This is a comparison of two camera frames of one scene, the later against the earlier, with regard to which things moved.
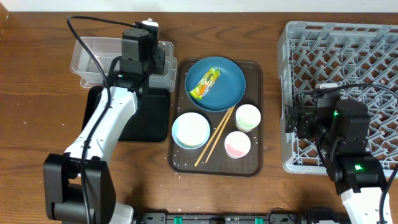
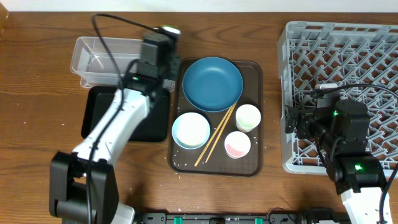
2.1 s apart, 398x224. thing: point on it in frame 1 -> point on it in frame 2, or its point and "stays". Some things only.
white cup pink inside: [237, 144] stays
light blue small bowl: [191, 130] stays
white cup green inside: [247, 117] stays
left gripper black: [158, 61] -> [172, 67]
